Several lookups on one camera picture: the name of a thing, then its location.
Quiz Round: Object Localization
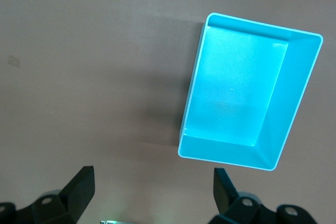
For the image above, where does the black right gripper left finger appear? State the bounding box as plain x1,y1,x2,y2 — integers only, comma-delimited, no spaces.
0,165,95,224

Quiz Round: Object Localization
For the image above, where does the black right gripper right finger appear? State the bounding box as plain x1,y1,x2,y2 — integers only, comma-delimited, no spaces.
209,167,319,224

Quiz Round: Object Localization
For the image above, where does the blue plastic box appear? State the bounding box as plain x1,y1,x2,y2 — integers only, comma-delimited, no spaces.
177,12,324,172

